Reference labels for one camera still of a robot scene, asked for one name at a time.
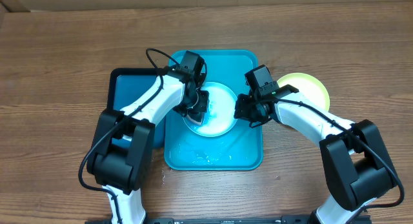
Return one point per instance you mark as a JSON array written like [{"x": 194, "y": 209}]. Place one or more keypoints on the light blue plate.
[{"x": 219, "y": 118}]

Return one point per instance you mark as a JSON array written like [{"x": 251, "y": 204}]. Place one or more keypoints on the black water tray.
[{"x": 127, "y": 85}]

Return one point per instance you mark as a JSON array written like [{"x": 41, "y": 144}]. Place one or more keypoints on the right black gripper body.
[{"x": 242, "y": 109}]

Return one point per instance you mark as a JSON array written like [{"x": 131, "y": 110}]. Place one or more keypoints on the yellow plate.
[{"x": 310, "y": 86}]

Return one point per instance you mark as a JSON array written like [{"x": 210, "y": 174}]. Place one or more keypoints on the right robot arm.
[{"x": 358, "y": 169}]

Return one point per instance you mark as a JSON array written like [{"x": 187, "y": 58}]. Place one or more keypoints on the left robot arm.
[{"x": 121, "y": 152}]

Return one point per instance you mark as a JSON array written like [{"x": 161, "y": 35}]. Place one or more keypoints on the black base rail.
[{"x": 287, "y": 219}]

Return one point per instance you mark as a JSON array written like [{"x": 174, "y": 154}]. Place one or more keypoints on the teal plastic tray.
[{"x": 241, "y": 148}]

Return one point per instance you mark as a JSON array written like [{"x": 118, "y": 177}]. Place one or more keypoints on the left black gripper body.
[{"x": 198, "y": 104}]

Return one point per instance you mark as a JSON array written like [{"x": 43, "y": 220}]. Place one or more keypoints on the green and orange sponge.
[{"x": 196, "y": 118}]

